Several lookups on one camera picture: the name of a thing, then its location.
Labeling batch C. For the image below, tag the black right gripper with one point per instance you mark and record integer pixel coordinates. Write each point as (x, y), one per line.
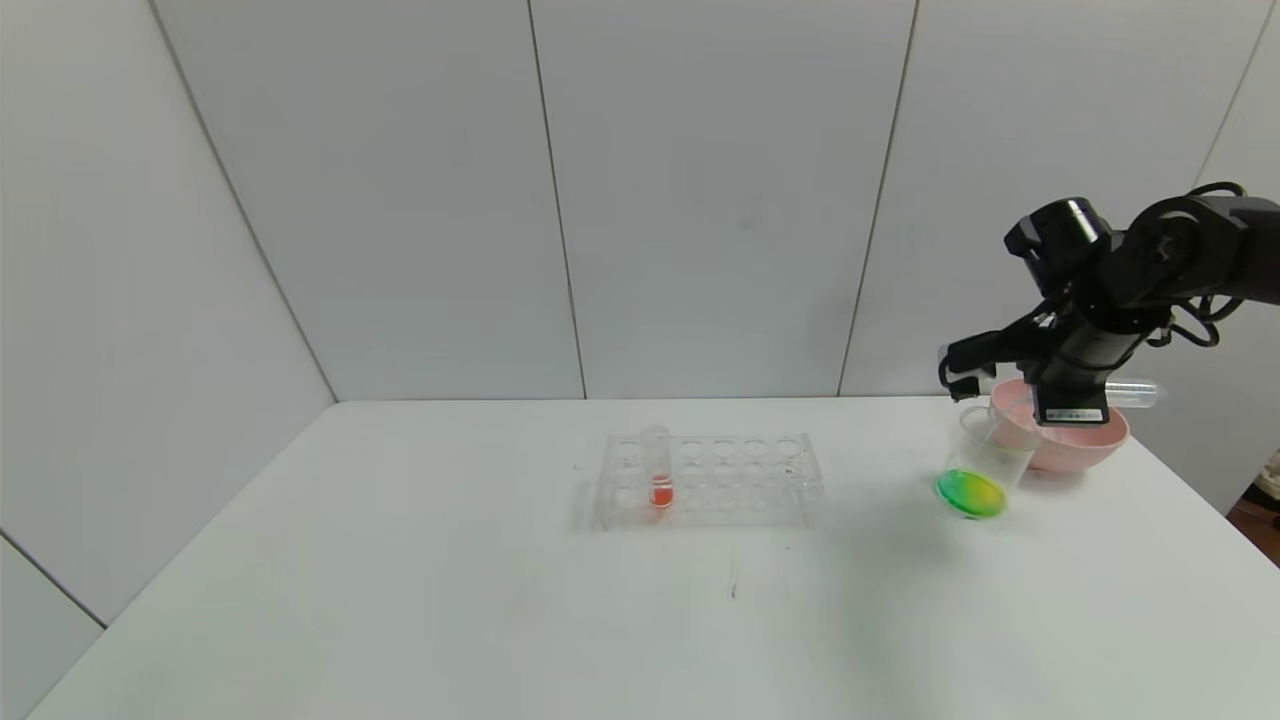
(1071, 404)

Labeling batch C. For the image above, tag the pink bowl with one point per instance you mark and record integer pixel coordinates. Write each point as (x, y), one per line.
(1080, 445)

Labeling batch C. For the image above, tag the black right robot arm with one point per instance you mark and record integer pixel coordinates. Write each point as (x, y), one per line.
(1150, 255)

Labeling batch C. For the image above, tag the test tube with red liquid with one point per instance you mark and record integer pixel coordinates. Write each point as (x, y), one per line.
(660, 492)

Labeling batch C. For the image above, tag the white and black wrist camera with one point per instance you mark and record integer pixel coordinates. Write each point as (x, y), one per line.
(985, 352)

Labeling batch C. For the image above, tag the test tube with blue liquid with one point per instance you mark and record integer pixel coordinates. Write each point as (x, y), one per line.
(1130, 392)

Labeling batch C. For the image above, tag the clear plastic test tube rack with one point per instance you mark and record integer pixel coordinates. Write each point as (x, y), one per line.
(720, 480)

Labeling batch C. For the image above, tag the clear plastic beaker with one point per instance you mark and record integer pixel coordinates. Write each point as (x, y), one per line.
(970, 492)

